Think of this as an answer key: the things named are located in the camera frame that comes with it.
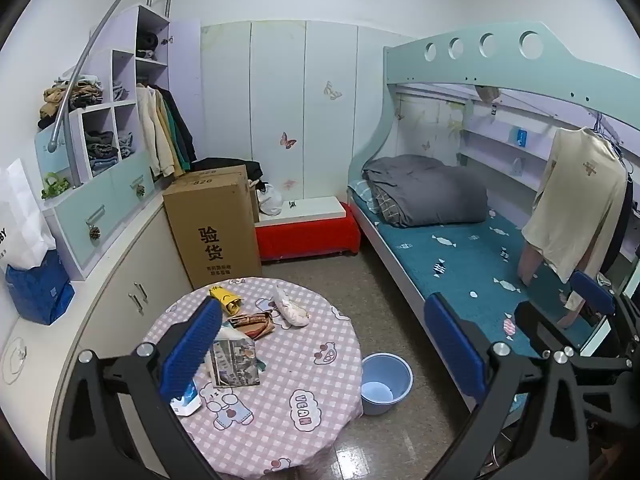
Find cream hanging shirt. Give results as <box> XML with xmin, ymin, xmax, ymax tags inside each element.
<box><xmin>521</xmin><ymin>127</ymin><xmax>629</xmax><ymax>284</ymax></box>

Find pink garment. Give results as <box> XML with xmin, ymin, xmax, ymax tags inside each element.
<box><xmin>518</xmin><ymin>246</ymin><xmax>587</xmax><ymax>330</ymax></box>

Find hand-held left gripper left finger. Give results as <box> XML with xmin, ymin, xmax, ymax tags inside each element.
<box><xmin>52</xmin><ymin>296</ymin><xmax>226</xmax><ymax>480</ymax></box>

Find white board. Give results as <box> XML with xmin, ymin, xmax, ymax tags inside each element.
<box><xmin>257</xmin><ymin>197</ymin><xmax>347</xmax><ymax>231</ymax></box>

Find clear plastic holder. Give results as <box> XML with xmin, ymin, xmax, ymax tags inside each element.
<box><xmin>2</xmin><ymin>337</ymin><xmax>29</xmax><ymax>387</ymax></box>

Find green hanging garment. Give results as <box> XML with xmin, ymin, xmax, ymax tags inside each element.
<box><xmin>161</xmin><ymin>99</ymin><xmax>187</xmax><ymax>172</ymax></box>

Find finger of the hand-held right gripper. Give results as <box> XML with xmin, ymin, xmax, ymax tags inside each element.
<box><xmin>514</xmin><ymin>301</ymin><xmax>603</xmax><ymax>358</ymax></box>
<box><xmin>570</xmin><ymin>270</ymin><xmax>617</xmax><ymax>317</ymax></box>

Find pile of brown clothes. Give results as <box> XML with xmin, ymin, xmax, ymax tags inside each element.
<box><xmin>36</xmin><ymin>75</ymin><xmax>104</xmax><ymax>130</ymax></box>

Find small cardboard box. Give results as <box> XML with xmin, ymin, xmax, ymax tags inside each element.
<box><xmin>246</xmin><ymin>177</ymin><xmax>261</xmax><ymax>224</ymax></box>

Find black hanging garment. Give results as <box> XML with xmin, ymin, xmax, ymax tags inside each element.
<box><xmin>597</xmin><ymin>172</ymin><xmax>638</xmax><ymax>281</ymax></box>

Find white crumpled plastic bag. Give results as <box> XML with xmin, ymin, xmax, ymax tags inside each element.
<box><xmin>274</xmin><ymin>285</ymin><xmax>311</xmax><ymax>329</ymax></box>

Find folded dark patterned clothes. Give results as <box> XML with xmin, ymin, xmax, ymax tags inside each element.
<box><xmin>84</xmin><ymin>130</ymin><xmax>119</xmax><ymax>172</ymax></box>

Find green plastic plant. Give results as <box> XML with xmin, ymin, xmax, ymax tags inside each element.
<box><xmin>41</xmin><ymin>172</ymin><xmax>71</xmax><ymax>200</ymax></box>

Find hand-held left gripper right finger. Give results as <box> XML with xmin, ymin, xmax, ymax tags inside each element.
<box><xmin>424</xmin><ymin>292</ymin><xmax>592</xmax><ymax>480</ymax></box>

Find cream low cabinet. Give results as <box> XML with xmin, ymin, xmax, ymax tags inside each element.
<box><xmin>0</xmin><ymin>194</ymin><xmax>202</xmax><ymax>480</ymax></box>

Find printed paper leaflet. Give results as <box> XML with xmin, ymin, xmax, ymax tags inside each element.
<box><xmin>207</xmin><ymin>335</ymin><xmax>262</xmax><ymax>390</ymax></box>

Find blue checked pillow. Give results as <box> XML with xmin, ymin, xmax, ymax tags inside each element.
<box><xmin>348</xmin><ymin>180</ymin><xmax>382</xmax><ymax>214</ymax></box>

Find grey duvet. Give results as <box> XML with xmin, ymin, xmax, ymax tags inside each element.
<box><xmin>362</xmin><ymin>155</ymin><xmax>489</xmax><ymax>228</ymax></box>

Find round table pink checked cloth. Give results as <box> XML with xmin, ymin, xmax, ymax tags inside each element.
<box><xmin>141</xmin><ymin>276</ymin><xmax>363</xmax><ymax>480</ymax></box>

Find grey metal handrail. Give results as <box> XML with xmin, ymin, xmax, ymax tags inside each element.
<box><xmin>51</xmin><ymin>0</ymin><xmax>177</xmax><ymax>154</ymax></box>

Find cream hanging jacket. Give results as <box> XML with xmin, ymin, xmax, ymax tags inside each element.
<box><xmin>135</xmin><ymin>84</ymin><xmax>176</xmax><ymax>179</ymax></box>

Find black hanging jacket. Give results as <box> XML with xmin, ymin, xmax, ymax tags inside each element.
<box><xmin>154</xmin><ymin>85</ymin><xmax>197</xmax><ymax>167</ymax></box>

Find red brown snack packet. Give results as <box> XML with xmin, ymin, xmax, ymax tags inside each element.
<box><xmin>227</xmin><ymin>311</ymin><xmax>276</xmax><ymax>341</ymax></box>

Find teal candy print bed sheet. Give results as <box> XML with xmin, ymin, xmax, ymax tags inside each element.
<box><xmin>359</xmin><ymin>200</ymin><xmax>601</xmax><ymax>361</ymax></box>

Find white paper bag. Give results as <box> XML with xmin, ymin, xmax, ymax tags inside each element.
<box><xmin>0</xmin><ymin>158</ymin><xmax>57</xmax><ymax>269</ymax></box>

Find light green bunk bed frame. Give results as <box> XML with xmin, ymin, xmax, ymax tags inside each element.
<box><xmin>346</xmin><ymin>22</ymin><xmax>640</xmax><ymax>413</ymax></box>

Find large cardboard box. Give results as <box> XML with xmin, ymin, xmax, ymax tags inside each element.
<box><xmin>162</xmin><ymin>166</ymin><xmax>263</xmax><ymax>290</ymax></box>

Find red covered bench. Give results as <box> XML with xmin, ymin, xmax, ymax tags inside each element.
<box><xmin>255</xmin><ymin>204</ymin><xmax>361</xmax><ymax>262</ymax></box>

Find blue plastic bucket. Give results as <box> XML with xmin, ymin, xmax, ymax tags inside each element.
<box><xmin>360</xmin><ymin>352</ymin><xmax>414</xmax><ymax>417</ymax></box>

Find blue bag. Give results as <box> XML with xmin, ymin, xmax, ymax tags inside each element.
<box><xmin>5</xmin><ymin>250</ymin><xmax>76</xmax><ymax>326</ymax></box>

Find lilac stair shelf unit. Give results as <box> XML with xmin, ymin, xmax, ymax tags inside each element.
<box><xmin>34</xmin><ymin>4</ymin><xmax>202</xmax><ymax>282</ymax></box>

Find blue white tube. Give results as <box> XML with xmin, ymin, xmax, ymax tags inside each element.
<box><xmin>170</xmin><ymin>392</ymin><xmax>202</xmax><ymax>417</ymax></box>

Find yellow snack wrapper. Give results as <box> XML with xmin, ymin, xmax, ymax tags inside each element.
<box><xmin>208</xmin><ymin>286</ymin><xmax>244</xmax><ymax>317</ymax></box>

